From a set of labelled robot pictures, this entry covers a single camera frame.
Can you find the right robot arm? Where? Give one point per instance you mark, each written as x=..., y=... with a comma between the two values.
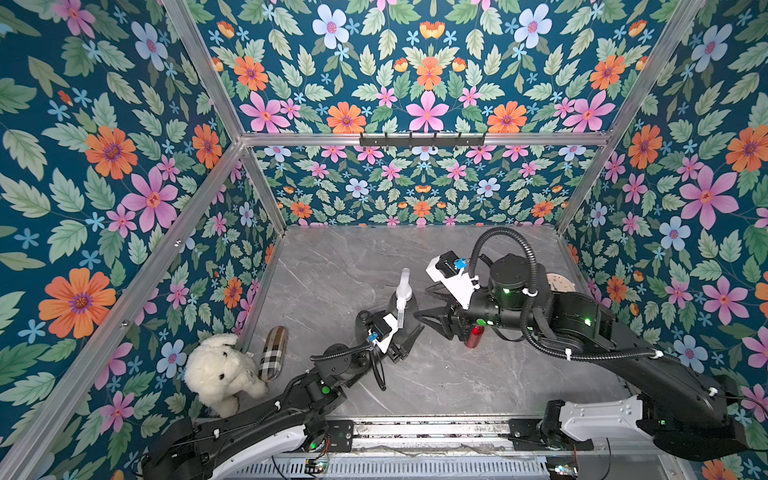
x=502, y=286

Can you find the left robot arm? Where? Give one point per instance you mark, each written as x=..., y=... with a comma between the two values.
x=294, y=421

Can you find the black hook rail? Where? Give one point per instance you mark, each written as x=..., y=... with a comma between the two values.
x=408, y=140

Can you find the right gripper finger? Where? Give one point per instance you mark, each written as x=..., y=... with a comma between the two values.
x=439, y=292
x=433, y=319

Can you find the pink round clock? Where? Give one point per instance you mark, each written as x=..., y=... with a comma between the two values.
x=560, y=283

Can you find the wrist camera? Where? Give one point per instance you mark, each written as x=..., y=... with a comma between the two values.
x=381, y=330
x=451, y=271

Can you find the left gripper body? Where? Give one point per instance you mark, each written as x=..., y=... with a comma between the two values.
x=391, y=339

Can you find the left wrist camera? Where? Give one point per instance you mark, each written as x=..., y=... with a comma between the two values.
x=381, y=330

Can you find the smoky spray bottle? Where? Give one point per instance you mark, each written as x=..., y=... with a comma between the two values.
x=410, y=324
x=364, y=326

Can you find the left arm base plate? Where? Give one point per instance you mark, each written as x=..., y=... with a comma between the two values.
x=330, y=436

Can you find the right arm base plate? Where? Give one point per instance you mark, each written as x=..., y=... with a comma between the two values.
x=544, y=433

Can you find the white plush dog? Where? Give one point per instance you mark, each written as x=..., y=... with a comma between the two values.
x=216, y=371

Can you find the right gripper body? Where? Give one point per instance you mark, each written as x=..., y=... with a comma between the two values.
x=450, y=318

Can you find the plaid cylinder pouch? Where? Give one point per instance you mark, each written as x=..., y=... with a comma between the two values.
x=273, y=354

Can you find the red can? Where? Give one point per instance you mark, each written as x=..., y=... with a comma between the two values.
x=475, y=335

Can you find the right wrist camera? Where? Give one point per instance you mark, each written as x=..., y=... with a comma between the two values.
x=451, y=271

